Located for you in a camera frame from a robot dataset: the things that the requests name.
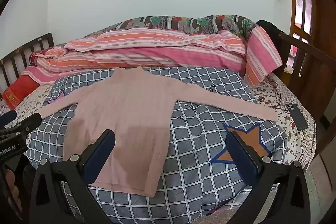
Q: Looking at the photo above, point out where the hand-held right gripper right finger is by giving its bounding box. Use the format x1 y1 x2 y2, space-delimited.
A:
226 131 319 224

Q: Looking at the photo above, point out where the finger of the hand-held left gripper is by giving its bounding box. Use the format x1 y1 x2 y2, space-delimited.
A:
0 111 18 130
10 112 42 136

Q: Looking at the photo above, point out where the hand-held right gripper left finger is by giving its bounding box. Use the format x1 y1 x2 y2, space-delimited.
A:
30 129 116 224

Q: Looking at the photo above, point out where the beige cloth garment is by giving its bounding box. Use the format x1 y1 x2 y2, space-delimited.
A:
39 66 279 198

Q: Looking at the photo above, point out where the person's left hand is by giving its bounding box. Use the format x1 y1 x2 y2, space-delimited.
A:
5 169 18 203

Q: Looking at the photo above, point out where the red pillow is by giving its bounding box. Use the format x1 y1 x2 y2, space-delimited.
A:
1 74 40 110

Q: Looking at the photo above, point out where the grey checked star blanket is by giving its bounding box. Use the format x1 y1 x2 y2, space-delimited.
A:
26 67 288 224

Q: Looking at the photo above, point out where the floral bed sheet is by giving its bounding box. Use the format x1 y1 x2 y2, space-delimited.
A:
0 73 317 214

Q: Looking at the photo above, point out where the black smartphone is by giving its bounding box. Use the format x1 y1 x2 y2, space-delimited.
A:
286 103 308 131

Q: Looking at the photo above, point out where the dark wooden slatted headboard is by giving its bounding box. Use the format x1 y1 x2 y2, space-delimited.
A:
0 32 54 100

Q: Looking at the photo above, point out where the pink orange striped quilt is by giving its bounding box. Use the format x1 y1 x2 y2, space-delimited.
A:
22 26 282 86

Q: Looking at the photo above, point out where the dark clothing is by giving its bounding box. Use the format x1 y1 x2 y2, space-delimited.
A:
256 20 286 38

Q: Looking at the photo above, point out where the thin black cable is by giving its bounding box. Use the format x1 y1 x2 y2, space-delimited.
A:
270 80 292 114

